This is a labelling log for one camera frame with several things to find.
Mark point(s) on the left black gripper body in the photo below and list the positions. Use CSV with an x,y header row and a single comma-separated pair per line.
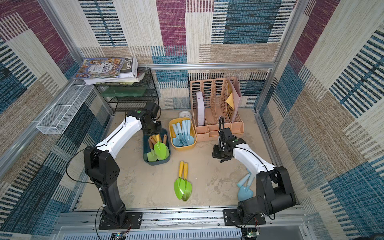
x,y
155,128

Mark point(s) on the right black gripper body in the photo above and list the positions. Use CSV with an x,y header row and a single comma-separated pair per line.
x,y
218,151

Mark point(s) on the green shovel wooden handle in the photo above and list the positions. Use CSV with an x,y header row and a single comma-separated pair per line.
x,y
151,155
165,139

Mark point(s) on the green shovel yellow handle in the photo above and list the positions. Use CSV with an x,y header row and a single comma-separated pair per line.
x,y
160,148
179,184
188,185

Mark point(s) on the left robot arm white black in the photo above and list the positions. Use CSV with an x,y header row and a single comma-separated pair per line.
x,y
100,164

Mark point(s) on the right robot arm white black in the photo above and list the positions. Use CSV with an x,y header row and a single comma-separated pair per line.
x,y
275,192

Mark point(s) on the dark teal storage tray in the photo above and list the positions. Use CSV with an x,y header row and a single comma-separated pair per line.
x,y
146,150

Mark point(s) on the yellow storage tray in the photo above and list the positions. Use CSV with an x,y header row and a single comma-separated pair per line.
x,y
172,134

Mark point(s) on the white box in organizer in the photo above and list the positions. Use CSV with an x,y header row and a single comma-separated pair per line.
x,y
200,109

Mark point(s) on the white alarm clock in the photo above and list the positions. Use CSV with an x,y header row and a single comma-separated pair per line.
x,y
185,114

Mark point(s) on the pink folder with yellow paper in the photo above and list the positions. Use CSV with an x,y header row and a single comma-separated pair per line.
x,y
234,97

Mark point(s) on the stack of white books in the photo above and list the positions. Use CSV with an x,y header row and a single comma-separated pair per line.
x,y
129,74

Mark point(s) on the pink desk file organizer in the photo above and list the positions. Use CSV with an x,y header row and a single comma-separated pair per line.
x,y
215,92

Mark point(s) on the colorful picture book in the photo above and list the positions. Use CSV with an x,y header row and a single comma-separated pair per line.
x,y
99,68

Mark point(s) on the black wire shelf rack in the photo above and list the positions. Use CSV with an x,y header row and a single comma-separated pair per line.
x,y
124,97

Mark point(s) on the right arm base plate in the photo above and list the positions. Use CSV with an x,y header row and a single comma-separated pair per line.
x,y
233,217

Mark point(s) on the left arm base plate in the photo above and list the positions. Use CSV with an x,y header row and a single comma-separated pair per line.
x,y
131,220

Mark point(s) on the white wire mesh basket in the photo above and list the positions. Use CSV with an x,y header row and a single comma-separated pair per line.
x,y
60,115

